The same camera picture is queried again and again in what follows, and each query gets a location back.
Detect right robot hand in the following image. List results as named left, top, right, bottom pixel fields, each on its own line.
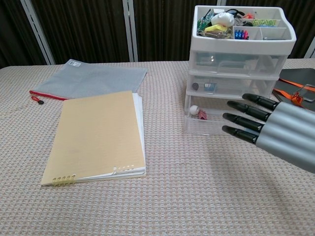
left=221, top=93, right=315, bottom=174

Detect brown wrapped packet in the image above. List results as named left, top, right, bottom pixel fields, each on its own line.
left=205, top=30, right=232, bottom=39

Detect green printed packet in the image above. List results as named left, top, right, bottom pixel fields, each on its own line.
left=251, top=19, right=277, bottom=27

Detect white partition post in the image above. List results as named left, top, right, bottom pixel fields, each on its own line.
left=123, top=0, right=138, bottom=62
left=304, top=39, right=315, bottom=59
left=21, top=0, right=55, bottom=65

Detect beige woven tablecloth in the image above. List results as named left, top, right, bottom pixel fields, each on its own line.
left=0, top=58, right=315, bottom=236

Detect blue and pink clips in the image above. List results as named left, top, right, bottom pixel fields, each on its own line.
left=234, top=29, right=250, bottom=40

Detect clear drawer with blue item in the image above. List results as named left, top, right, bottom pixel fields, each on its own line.
left=186, top=72, right=279, bottom=96

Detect orange lanyard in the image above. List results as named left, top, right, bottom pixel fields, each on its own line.
left=273, top=78, right=315, bottom=107

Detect white plastic drawer organizer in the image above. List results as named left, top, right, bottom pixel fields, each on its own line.
left=184, top=5, right=297, bottom=118

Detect tan ring-bound notebook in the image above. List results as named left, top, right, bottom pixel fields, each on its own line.
left=40, top=90, right=147, bottom=187

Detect clear phone badge holder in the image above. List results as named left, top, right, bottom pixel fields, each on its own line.
left=294, top=84, right=315, bottom=102

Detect dark grey laptop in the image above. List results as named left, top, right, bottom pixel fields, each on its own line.
left=272, top=68, right=315, bottom=112

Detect white crumpled bag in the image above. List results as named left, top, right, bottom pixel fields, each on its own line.
left=211, top=12, right=235, bottom=26

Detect clear drawer with few items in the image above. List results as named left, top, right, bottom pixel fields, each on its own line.
left=184, top=94, right=248, bottom=136

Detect grey mesh zip pouch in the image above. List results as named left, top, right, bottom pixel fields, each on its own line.
left=29, top=58, right=148, bottom=105

